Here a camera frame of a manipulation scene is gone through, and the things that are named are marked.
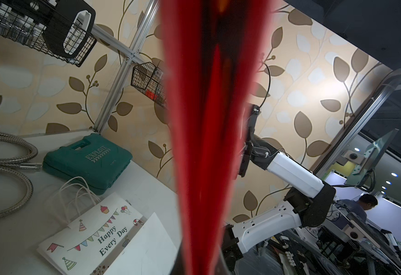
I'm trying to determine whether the green plastic tool case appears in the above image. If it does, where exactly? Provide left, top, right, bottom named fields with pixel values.
left=42, top=134, right=133, bottom=195

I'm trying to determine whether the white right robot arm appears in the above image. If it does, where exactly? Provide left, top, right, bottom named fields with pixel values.
left=220, top=104, right=336, bottom=275

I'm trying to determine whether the coiled metal hose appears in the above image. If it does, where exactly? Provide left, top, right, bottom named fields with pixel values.
left=0, top=129, right=43, bottom=222

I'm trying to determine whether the red paper bag front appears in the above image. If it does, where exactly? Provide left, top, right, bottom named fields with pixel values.
left=160, top=1, right=274, bottom=275

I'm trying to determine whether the black wire basket right wall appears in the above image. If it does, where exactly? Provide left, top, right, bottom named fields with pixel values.
left=131, top=62, right=167, bottom=108

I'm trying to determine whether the black wire basket wall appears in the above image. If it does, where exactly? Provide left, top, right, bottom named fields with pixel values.
left=0, top=0, right=97, bottom=67
left=131, top=62, right=167, bottom=108

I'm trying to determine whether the white Happy Every Day bag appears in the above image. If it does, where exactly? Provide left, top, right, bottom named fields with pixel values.
left=37, top=176, right=179, bottom=275

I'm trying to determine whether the black wire basket back wall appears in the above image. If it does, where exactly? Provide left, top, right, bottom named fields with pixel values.
left=0, top=0, right=97, bottom=67

